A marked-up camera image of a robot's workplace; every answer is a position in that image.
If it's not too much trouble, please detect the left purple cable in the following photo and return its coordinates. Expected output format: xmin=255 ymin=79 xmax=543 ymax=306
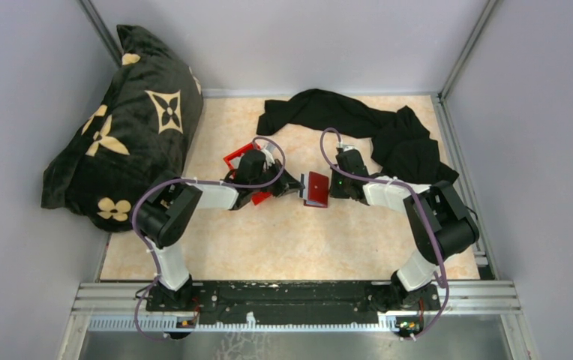
xmin=130 ymin=136 xmax=287 ymax=343

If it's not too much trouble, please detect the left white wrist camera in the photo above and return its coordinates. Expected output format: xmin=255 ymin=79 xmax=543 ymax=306
xmin=260 ymin=144 xmax=276 ymax=167

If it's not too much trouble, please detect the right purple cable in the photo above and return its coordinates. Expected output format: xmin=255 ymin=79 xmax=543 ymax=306
xmin=319 ymin=127 xmax=451 ymax=341

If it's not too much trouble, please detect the black floral patterned pillow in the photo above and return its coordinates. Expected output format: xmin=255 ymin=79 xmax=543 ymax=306
xmin=40 ymin=25 xmax=204 ymax=233

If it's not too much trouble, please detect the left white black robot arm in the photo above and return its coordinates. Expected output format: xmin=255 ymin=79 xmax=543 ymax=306
xmin=131 ymin=149 xmax=305 ymax=311

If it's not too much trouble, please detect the red plastic bin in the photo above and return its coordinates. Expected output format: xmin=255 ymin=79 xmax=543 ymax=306
xmin=223 ymin=142 xmax=278 ymax=210

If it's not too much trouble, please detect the black cloth garment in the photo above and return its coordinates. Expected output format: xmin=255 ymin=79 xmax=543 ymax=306
xmin=256 ymin=89 xmax=460 ymax=185

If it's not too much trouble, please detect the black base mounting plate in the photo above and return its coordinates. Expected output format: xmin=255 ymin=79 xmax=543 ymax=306
xmin=145 ymin=280 xmax=441 ymax=326

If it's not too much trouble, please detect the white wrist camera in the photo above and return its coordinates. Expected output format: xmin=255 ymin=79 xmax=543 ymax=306
xmin=260 ymin=144 xmax=276 ymax=167
xmin=338 ymin=144 xmax=357 ymax=152

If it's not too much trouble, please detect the aluminium frame rail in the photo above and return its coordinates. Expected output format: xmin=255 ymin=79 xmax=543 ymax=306
xmin=72 ymin=280 xmax=521 ymax=332

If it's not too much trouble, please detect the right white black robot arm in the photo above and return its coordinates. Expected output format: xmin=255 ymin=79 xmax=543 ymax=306
xmin=331 ymin=145 xmax=480 ymax=309

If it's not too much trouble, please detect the red leather card holder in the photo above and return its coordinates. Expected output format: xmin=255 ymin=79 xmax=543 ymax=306
xmin=303 ymin=172 xmax=329 ymax=209

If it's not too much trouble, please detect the purple cable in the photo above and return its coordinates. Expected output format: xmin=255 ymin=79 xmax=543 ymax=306
xmin=130 ymin=136 xmax=287 ymax=343
xmin=319 ymin=127 xmax=451 ymax=341

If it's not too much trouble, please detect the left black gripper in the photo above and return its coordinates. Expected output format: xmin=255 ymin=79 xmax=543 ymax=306
xmin=250 ymin=158 xmax=305 ymax=198

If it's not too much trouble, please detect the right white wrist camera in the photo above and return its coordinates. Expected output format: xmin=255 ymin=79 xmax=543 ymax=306
xmin=338 ymin=144 xmax=357 ymax=152

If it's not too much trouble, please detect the white credit card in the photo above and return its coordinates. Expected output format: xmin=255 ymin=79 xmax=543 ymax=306
xmin=299 ymin=173 xmax=308 ymax=200

